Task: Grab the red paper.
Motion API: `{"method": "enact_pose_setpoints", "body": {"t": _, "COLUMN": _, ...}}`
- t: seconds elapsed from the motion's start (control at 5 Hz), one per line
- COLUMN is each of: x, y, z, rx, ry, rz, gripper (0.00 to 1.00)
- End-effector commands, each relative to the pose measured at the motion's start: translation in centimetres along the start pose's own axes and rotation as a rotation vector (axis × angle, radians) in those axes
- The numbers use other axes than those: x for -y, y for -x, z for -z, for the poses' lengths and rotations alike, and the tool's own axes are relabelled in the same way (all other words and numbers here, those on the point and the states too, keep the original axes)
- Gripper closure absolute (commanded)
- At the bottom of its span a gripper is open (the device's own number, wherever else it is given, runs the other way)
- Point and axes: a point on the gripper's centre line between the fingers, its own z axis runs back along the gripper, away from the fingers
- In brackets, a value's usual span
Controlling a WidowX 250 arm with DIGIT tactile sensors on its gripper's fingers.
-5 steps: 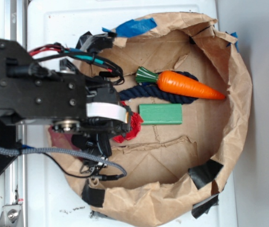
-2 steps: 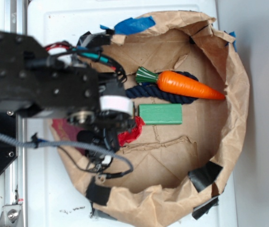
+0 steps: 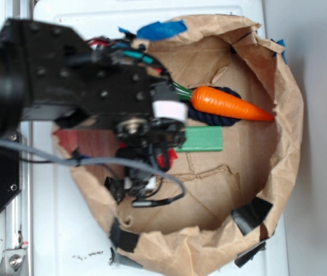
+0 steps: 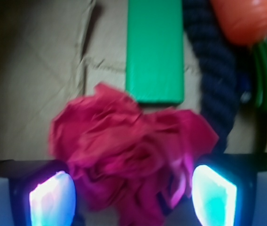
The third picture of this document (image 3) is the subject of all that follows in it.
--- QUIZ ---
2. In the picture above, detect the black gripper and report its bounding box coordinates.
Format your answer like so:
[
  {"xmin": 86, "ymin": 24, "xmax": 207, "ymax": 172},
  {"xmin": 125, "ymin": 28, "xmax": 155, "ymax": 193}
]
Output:
[{"xmin": 114, "ymin": 118, "xmax": 186, "ymax": 198}]

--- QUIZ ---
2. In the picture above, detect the red paper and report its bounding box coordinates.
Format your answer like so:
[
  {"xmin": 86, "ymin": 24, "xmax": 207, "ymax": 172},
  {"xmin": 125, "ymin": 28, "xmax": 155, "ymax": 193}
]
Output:
[{"xmin": 157, "ymin": 149, "xmax": 178, "ymax": 168}]

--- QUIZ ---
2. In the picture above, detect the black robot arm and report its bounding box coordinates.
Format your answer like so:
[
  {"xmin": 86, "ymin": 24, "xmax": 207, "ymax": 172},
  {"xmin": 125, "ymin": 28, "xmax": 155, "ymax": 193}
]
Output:
[{"xmin": 0, "ymin": 19, "xmax": 187, "ymax": 208}]

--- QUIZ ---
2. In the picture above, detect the white tape label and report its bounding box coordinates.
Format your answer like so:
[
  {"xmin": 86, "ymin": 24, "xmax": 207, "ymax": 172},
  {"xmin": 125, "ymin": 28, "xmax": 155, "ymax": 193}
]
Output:
[{"xmin": 153, "ymin": 101, "xmax": 188, "ymax": 124}]

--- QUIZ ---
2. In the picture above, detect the green wooden block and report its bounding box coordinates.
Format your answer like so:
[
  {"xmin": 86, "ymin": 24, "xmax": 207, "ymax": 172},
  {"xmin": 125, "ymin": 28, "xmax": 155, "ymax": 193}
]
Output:
[{"xmin": 175, "ymin": 126, "xmax": 223, "ymax": 152}]

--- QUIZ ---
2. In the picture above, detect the black tape inner left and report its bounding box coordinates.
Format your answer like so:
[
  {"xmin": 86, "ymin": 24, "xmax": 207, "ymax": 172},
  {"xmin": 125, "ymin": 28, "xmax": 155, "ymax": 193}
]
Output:
[{"xmin": 104, "ymin": 177, "xmax": 126, "ymax": 204}]

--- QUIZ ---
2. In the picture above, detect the black tape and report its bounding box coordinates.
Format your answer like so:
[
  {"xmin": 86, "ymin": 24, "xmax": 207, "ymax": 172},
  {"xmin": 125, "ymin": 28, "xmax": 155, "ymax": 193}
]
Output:
[
  {"xmin": 234, "ymin": 241, "xmax": 266, "ymax": 268},
  {"xmin": 104, "ymin": 177, "xmax": 126, "ymax": 204},
  {"xmin": 109, "ymin": 218, "xmax": 140, "ymax": 253},
  {"xmin": 231, "ymin": 197, "xmax": 273, "ymax": 236}
]

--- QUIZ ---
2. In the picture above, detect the orange toy carrot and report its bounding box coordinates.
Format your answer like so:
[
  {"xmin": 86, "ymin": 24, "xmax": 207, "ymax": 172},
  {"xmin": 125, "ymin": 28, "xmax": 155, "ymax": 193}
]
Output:
[{"xmin": 173, "ymin": 82, "xmax": 274, "ymax": 121}]

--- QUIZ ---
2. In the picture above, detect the brown paper bag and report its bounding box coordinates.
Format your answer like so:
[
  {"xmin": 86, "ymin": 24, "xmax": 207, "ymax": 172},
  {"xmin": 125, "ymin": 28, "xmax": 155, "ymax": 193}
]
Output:
[{"xmin": 51, "ymin": 13, "xmax": 305, "ymax": 276}]

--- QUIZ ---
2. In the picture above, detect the black tape lower left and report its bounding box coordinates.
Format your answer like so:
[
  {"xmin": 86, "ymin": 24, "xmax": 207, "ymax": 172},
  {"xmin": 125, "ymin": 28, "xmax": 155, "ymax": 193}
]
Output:
[{"xmin": 109, "ymin": 218, "xmax": 140, "ymax": 253}]

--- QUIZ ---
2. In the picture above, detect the blue tape piece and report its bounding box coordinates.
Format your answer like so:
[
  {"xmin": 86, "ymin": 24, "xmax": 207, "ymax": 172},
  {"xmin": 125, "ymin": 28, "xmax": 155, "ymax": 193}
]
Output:
[
  {"xmin": 269, "ymin": 38, "xmax": 288, "ymax": 65},
  {"xmin": 118, "ymin": 20, "xmax": 188, "ymax": 41}
]

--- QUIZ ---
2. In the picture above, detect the black tape lower right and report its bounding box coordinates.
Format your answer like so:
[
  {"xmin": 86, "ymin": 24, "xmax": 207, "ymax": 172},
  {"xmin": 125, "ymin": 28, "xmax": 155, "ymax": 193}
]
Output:
[{"xmin": 231, "ymin": 197, "xmax": 273, "ymax": 236}]

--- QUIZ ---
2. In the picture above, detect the black tape bottom right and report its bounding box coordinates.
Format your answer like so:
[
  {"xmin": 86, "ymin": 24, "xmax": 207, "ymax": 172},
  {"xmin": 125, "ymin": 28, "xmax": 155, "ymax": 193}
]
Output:
[{"xmin": 234, "ymin": 241, "xmax": 266, "ymax": 268}]

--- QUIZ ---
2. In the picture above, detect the blue tape right piece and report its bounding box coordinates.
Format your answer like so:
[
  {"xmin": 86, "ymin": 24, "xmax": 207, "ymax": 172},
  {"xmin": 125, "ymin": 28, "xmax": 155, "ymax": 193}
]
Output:
[{"xmin": 269, "ymin": 38, "xmax": 288, "ymax": 65}]

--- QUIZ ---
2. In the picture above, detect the dark blue rope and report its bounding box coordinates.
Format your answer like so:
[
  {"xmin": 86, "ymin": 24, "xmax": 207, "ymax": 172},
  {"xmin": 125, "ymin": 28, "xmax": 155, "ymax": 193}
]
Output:
[{"xmin": 187, "ymin": 86, "xmax": 242, "ymax": 128}]

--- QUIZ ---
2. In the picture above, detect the aluminium rail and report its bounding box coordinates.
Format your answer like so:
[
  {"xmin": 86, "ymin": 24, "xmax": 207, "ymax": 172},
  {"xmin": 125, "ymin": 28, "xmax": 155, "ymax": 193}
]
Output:
[{"xmin": 5, "ymin": 1, "xmax": 36, "ymax": 275}]

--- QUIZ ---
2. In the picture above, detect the metal corner bracket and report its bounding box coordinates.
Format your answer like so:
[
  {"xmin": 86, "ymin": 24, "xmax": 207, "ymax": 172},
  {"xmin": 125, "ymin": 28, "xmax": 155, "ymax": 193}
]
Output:
[{"xmin": 0, "ymin": 248, "xmax": 28, "ymax": 276}]

